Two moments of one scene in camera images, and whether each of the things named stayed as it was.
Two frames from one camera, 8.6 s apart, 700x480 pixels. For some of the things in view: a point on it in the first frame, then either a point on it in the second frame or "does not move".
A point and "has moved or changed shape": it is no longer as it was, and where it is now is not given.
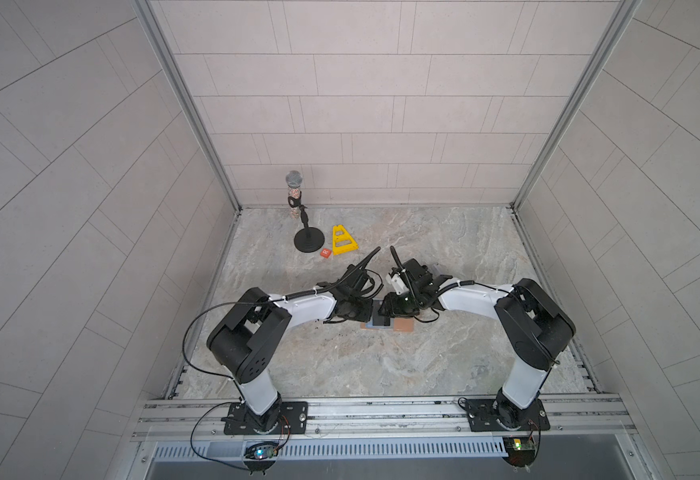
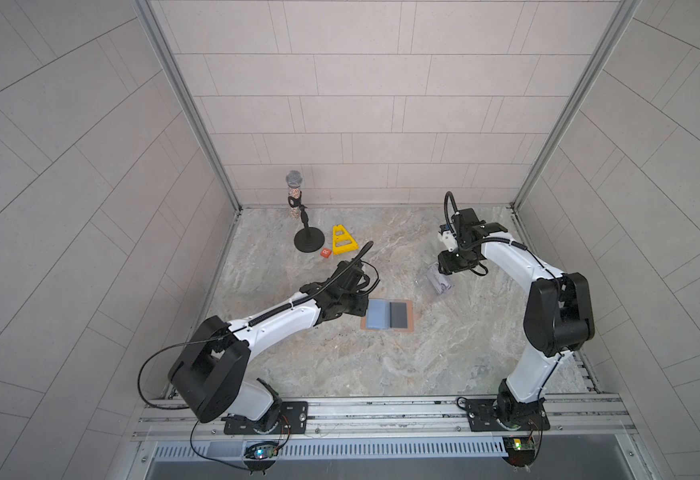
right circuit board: x=520 y=450 does not move
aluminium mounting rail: x=584 y=419 does not move
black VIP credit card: x=381 y=320 has moved or changed shape
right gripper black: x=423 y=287 to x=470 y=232
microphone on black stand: x=307 y=239 does not move
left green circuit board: x=261 y=452 does not move
